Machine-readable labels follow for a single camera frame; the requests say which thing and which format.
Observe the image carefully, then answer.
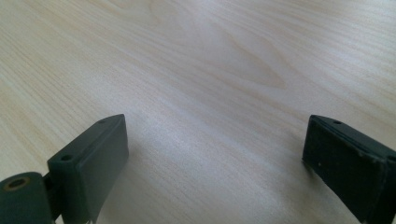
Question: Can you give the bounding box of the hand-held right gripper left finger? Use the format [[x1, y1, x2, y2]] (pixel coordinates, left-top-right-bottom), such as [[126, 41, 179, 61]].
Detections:
[[47, 113, 130, 224]]

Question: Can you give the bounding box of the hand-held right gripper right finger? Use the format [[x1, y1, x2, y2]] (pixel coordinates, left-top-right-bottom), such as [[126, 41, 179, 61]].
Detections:
[[302, 114, 396, 224]]

